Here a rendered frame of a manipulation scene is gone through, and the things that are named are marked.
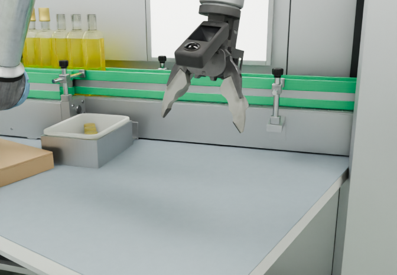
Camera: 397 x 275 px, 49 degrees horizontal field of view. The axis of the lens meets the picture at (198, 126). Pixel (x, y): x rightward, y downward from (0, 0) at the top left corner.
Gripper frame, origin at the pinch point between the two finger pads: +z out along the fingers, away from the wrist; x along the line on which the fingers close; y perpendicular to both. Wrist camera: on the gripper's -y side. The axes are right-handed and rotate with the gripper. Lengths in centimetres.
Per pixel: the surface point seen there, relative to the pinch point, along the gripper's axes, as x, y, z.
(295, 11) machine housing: 6, 73, -31
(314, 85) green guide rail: -6, 60, -9
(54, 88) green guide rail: 69, 37, 3
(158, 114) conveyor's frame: 38, 52, 7
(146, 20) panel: 54, 62, -23
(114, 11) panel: 66, 60, -25
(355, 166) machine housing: -22, 47, 9
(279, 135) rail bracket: 1, 59, 7
